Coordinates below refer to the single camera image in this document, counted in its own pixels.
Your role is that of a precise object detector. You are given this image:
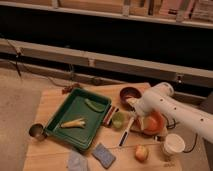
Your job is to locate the white plastic cup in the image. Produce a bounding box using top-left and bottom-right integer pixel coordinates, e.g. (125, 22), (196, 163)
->
(163, 134), (185, 155)

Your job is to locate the red yellow apple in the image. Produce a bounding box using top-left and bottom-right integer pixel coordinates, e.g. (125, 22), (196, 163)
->
(135, 145), (149, 162)

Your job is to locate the small green cup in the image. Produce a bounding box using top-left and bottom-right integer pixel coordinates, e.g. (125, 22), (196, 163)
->
(112, 112), (124, 129)

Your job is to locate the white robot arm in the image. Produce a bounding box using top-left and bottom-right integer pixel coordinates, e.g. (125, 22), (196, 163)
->
(127, 82), (213, 143)

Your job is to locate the green plastic tray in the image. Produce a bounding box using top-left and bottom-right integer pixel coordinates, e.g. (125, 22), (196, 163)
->
(45, 88), (111, 151)

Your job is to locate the orange red bowl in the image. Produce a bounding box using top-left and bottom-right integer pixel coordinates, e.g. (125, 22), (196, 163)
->
(136, 111), (165, 135)

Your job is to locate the dark maroon bowl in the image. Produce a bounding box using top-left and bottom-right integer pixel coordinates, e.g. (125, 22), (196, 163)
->
(119, 87), (141, 109)

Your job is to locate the grey metal rail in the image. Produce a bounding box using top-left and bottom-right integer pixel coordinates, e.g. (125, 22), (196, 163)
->
(0, 38), (213, 88)

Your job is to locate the green cucumber toy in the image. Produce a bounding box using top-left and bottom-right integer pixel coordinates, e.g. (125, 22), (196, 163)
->
(84, 98), (104, 112)

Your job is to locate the black power cable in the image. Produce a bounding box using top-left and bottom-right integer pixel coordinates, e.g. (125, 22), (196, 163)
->
(166, 118), (199, 154)

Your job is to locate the silver metal cup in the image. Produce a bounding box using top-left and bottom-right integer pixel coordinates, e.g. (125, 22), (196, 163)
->
(29, 123), (47, 141)

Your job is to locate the light blue towel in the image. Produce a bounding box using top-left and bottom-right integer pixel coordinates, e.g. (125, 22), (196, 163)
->
(67, 151), (89, 171)

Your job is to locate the blue sponge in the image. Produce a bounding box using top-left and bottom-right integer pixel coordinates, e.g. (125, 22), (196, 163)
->
(92, 143), (116, 169)

